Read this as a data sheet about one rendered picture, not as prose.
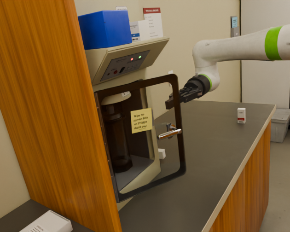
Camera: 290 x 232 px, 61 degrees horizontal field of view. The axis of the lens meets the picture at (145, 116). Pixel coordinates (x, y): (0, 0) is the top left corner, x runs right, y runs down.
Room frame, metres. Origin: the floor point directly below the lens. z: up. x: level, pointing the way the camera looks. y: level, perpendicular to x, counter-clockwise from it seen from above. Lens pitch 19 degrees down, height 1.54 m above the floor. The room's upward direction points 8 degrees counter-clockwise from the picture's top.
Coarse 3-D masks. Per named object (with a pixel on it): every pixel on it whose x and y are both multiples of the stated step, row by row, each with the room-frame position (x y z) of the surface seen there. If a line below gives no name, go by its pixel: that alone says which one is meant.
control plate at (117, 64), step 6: (132, 54) 0.76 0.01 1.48; (138, 54) 0.79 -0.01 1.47; (144, 54) 0.83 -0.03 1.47; (114, 60) 0.70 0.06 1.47; (120, 60) 0.73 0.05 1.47; (126, 60) 0.76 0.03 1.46; (132, 60) 0.79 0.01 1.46; (138, 60) 0.82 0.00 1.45; (108, 66) 0.70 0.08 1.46; (114, 66) 0.73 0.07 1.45; (120, 66) 0.76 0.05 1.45; (126, 66) 0.79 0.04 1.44; (138, 66) 0.86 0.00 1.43; (108, 72) 0.72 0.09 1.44; (126, 72) 0.82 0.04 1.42; (102, 78) 0.72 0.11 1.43; (108, 78) 0.75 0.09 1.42
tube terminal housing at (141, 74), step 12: (84, 0) 0.77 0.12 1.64; (96, 0) 0.81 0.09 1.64; (108, 0) 0.85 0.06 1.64; (120, 0) 0.89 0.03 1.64; (132, 0) 0.94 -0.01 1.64; (84, 12) 0.76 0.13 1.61; (132, 12) 0.94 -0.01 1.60; (132, 72) 0.90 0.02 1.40; (144, 72) 0.95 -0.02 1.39; (96, 84) 0.76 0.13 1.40; (108, 84) 0.80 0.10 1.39; (120, 84) 0.84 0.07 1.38; (120, 204) 0.75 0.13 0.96
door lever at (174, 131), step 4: (172, 124) 0.82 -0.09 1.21; (172, 128) 0.81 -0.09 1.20; (176, 128) 0.80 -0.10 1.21; (168, 132) 0.77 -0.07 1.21; (172, 132) 0.77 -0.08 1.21; (176, 132) 0.77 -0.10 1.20; (180, 132) 0.78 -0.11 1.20; (160, 136) 0.75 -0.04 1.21; (164, 136) 0.75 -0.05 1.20; (168, 136) 0.76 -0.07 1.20
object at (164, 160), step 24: (120, 96) 0.75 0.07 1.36; (144, 96) 0.79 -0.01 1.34; (168, 96) 0.82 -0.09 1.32; (120, 120) 0.75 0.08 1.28; (168, 120) 0.82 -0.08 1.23; (120, 144) 0.74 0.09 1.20; (144, 144) 0.78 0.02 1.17; (168, 144) 0.82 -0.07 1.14; (120, 168) 0.74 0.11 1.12; (144, 168) 0.77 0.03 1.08; (168, 168) 0.81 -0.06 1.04; (120, 192) 0.73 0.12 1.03
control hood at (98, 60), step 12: (168, 36) 0.90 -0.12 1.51; (108, 48) 0.66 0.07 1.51; (120, 48) 0.69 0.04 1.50; (132, 48) 0.74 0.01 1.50; (144, 48) 0.80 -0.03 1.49; (156, 48) 0.87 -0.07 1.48; (96, 60) 0.68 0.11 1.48; (108, 60) 0.68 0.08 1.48; (144, 60) 0.86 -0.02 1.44; (96, 72) 0.68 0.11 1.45
